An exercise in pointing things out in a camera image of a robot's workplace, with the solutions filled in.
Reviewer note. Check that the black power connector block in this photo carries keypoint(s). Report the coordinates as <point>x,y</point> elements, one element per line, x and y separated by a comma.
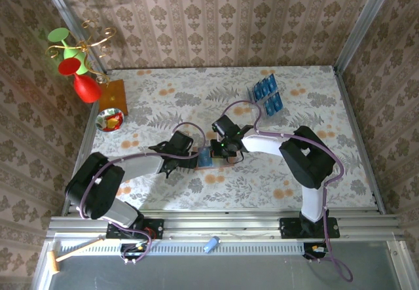
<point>316,250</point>
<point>131,250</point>

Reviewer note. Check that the blue tray rack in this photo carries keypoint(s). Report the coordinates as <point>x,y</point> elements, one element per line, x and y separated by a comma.
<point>250,93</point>

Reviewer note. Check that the blue plastic tube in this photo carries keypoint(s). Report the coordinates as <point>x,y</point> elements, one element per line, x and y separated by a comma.
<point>211,245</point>

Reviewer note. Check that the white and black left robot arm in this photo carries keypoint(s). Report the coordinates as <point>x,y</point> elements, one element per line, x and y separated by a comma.
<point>140,165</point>

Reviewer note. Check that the aluminium mounting rail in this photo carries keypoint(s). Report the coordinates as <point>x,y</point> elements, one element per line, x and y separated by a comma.
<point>222,224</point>

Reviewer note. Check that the green wine glass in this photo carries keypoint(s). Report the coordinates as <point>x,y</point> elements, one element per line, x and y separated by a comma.
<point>59,34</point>

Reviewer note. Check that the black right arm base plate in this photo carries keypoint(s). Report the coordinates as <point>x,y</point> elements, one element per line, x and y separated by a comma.
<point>334,228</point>

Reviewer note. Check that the grey metal panel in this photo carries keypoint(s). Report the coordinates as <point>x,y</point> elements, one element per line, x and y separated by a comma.
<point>229,273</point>

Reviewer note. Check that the red wrapped candy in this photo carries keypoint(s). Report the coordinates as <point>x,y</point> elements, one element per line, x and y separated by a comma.
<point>118,116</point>

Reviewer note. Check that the floral tablecloth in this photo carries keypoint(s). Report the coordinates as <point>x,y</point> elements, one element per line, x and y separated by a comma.
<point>196,83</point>

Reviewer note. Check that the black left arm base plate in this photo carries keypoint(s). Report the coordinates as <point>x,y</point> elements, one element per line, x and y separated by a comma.
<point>157,228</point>

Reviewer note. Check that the aluminium table side rail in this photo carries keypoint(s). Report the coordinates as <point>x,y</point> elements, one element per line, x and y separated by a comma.
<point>360,139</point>
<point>82,152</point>

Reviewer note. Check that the red wine glass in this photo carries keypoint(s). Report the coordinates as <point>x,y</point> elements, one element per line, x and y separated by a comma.
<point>86,88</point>

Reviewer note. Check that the patterned candy bowl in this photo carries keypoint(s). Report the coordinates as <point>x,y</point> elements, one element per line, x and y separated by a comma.
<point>103,119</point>

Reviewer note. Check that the wooden mallet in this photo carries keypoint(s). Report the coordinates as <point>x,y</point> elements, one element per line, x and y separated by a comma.
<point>54,262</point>

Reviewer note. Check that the yellow wrapped candy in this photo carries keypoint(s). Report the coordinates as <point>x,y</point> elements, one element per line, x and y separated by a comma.
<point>113,123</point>

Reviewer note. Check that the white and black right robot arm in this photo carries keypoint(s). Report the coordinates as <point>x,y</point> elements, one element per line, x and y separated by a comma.
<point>262,144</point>

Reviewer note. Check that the orange wooden rack base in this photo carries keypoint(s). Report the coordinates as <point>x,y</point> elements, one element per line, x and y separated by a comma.
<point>114,98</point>

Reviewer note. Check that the aluminium frame post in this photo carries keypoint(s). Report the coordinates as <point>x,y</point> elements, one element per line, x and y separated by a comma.
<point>363,25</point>
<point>65,11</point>

